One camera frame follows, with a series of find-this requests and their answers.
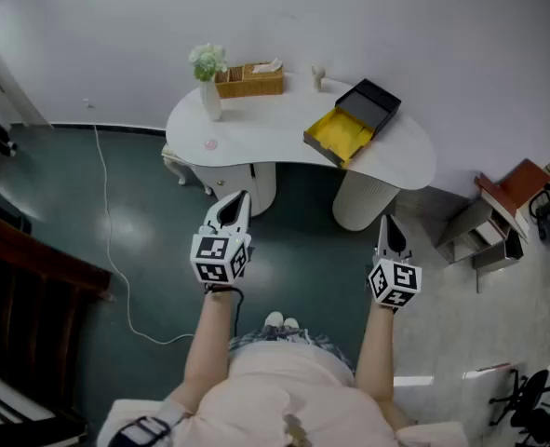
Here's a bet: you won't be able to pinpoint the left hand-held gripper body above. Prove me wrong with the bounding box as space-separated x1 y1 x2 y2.
189 223 253 285

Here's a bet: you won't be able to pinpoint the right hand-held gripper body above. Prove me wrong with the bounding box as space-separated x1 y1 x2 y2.
366 249 423 316

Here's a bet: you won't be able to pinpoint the black and yellow box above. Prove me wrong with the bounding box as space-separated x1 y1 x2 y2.
302 78 403 169

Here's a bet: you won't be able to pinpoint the person's right forearm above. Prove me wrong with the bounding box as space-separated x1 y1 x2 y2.
353 305 419 430

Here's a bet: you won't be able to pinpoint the person's left forearm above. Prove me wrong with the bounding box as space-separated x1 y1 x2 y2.
162 291 235 413

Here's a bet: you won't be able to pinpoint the white kidney-shaped table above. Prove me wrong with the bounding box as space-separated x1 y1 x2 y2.
165 71 438 190

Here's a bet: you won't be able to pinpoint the wicker tissue basket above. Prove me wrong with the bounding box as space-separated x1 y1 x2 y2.
214 61 286 100

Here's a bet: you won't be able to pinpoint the white ornate stool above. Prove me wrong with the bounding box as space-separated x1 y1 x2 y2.
161 142 215 197

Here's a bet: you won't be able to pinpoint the grey metal shelf unit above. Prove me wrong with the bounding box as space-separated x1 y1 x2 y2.
435 193 525 272

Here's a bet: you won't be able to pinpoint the person's plaid trousers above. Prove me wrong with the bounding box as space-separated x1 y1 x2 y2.
227 326 355 372

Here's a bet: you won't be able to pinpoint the white ribbed vase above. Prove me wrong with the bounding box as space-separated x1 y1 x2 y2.
198 77 222 122

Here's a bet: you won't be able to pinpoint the red-brown board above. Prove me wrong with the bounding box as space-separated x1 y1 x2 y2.
473 157 550 239

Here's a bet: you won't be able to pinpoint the person's pale pink shirt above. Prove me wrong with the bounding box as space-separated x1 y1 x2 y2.
96 340 471 447

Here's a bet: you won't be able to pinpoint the white green flower bunch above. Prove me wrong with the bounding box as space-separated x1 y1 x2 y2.
188 43 229 82

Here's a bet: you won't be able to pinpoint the white tissue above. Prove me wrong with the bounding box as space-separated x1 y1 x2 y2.
250 58 284 75

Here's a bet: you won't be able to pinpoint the cream small figurine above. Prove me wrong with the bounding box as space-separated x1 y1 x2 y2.
311 64 328 93

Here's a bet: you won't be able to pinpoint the black office chair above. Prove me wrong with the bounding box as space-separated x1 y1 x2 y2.
488 368 550 441

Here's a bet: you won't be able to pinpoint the dark wooden furniture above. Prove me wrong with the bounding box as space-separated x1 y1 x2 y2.
0 207 115 437

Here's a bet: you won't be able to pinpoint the white cabinet pedestal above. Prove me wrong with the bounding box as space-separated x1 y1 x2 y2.
185 161 277 218

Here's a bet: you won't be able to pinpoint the white ribbed round pedestal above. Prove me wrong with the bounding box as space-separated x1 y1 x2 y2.
332 168 399 232

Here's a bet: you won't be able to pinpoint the black wrist cord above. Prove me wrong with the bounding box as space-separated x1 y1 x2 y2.
203 284 246 339

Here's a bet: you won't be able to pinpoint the white floor cable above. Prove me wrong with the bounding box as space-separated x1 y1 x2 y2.
92 124 195 345

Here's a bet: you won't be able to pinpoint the black white shoulder strap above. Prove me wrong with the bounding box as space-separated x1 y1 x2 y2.
108 415 185 447

